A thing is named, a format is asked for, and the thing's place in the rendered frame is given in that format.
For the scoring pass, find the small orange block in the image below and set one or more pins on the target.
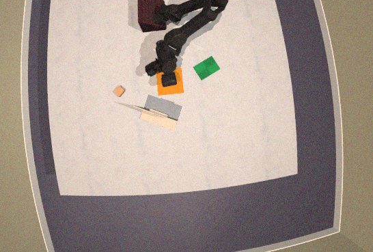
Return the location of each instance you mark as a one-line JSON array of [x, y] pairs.
[[119, 91]]

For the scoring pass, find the orange flat square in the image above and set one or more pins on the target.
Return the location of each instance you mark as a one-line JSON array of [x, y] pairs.
[[174, 89]]

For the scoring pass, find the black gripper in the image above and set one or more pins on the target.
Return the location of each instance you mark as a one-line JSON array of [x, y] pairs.
[[168, 79]]

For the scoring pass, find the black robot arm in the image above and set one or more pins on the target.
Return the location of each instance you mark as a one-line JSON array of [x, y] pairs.
[[178, 36]]

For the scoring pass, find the grey panel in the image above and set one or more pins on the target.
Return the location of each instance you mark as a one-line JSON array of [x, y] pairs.
[[158, 118]]

